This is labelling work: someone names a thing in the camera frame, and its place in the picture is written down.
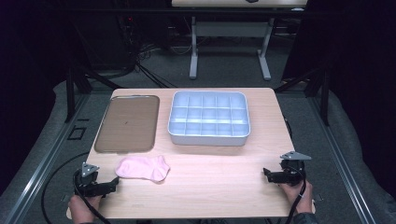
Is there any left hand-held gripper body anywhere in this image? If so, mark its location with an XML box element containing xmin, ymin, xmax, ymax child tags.
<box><xmin>74</xmin><ymin>161</ymin><xmax>109</xmax><ymax>198</ymax></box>

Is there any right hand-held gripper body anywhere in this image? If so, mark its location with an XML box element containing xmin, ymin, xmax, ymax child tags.
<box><xmin>277</xmin><ymin>150</ymin><xmax>312</xmax><ymax>187</ymax></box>

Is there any pink sock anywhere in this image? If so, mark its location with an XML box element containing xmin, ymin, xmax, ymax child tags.
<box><xmin>115</xmin><ymin>154</ymin><xmax>171</xmax><ymax>183</ymax></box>

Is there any person's right hand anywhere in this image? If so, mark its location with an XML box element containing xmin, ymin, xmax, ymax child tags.
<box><xmin>278</xmin><ymin>181</ymin><xmax>314</xmax><ymax>216</ymax></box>

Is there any person's left hand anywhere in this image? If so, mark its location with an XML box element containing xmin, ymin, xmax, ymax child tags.
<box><xmin>67</xmin><ymin>193</ymin><xmax>104</xmax><ymax>224</ymax></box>

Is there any brown flat tray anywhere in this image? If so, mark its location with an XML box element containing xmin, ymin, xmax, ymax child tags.
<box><xmin>93</xmin><ymin>94</ymin><xmax>161</xmax><ymax>155</ymax></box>

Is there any white divided storage box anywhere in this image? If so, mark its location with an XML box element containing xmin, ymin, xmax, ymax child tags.
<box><xmin>167</xmin><ymin>90</ymin><xmax>251</xmax><ymax>147</ymax></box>

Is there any white-legged background desk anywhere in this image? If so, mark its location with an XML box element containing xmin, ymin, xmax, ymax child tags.
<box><xmin>171</xmin><ymin>0</ymin><xmax>309</xmax><ymax>82</ymax></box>

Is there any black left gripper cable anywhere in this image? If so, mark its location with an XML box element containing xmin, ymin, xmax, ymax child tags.
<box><xmin>72</xmin><ymin>169</ymin><xmax>112</xmax><ymax>224</ymax></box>

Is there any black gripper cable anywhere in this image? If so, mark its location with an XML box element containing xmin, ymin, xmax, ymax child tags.
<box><xmin>72</xmin><ymin>169</ymin><xmax>112</xmax><ymax>224</ymax></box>
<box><xmin>284</xmin><ymin>166</ymin><xmax>308</xmax><ymax>224</ymax></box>

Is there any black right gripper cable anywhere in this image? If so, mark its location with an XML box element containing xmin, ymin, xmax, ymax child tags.
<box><xmin>284</xmin><ymin>166</ymin><xmax>308</xmax><ymax>224</ymax></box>

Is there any black floor cable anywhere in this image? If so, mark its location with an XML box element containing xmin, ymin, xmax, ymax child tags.
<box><xmin>40</xmin><ymin>151</ymin><xmax>91</xmax><ymax>224</ymax></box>

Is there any aluminium floor rail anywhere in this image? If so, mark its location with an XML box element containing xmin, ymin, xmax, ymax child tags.
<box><xmin>0</xmin><ymin>92</ymin><xmax>92</xmax><ymax>224</ymax></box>
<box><xmin>307</xmin><ymin>92</ymin><xmax>378</xmax><ymax>224</ymax></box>

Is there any black metal frame stand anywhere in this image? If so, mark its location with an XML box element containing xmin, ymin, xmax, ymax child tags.
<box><xmin>64</xmin><ymin>64</ymin><xmax>124</xmax><ymax>124</ymax></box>
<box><xmin>274</xmin><ymin>65</ymin><xmax>332</xmax><ymax>127</ymax></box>

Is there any bundle of black cables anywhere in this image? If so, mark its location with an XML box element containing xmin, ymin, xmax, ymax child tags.
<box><xmin>116</xmin><ymin>13</ymin><xmax>177</xmax><ymax>90</ymax></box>

